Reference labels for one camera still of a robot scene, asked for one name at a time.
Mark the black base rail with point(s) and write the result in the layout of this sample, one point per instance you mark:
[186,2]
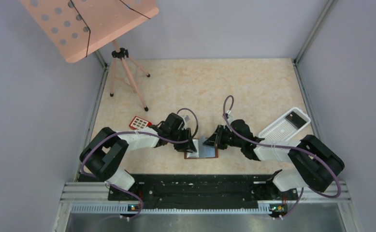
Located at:
[207,191]

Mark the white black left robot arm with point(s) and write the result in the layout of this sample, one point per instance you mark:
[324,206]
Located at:
[103,155]

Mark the red block with white grid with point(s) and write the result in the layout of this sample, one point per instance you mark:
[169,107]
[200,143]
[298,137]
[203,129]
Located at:
[138,123]

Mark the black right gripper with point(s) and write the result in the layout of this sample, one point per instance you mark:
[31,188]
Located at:
[219,137]

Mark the pink music stand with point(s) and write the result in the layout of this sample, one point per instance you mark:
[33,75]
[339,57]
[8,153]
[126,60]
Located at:
[80,27]

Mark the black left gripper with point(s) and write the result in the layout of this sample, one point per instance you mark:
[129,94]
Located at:
[184,143]

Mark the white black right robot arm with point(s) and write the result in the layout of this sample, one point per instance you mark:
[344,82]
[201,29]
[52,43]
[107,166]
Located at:
[315,165]

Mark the black VIP credit card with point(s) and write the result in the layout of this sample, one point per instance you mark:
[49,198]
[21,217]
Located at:
[295,120]

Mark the white plastic basket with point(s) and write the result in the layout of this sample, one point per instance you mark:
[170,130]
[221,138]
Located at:
[282,130]

